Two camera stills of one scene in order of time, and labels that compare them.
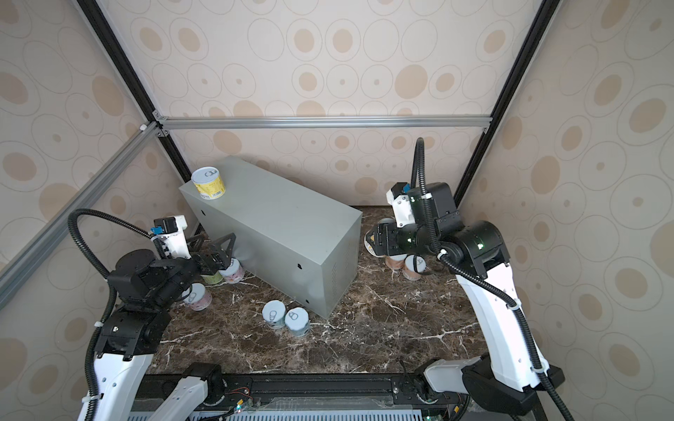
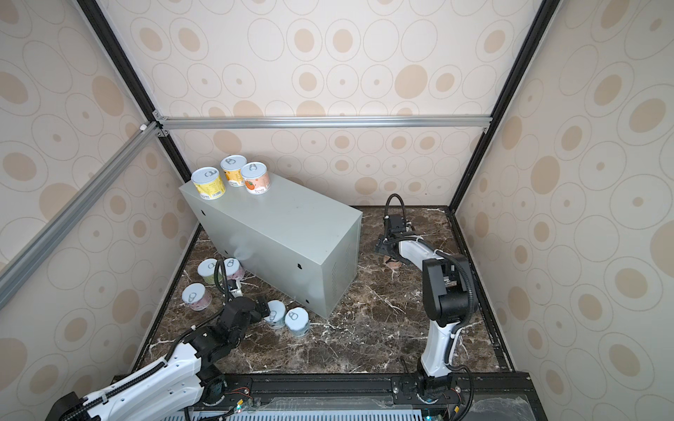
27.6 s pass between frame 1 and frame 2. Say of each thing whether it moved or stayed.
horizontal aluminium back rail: stayed
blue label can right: stayed
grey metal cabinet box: stayed
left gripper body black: moved
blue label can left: stayed
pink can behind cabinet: stayed
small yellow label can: moved
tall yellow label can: stayed
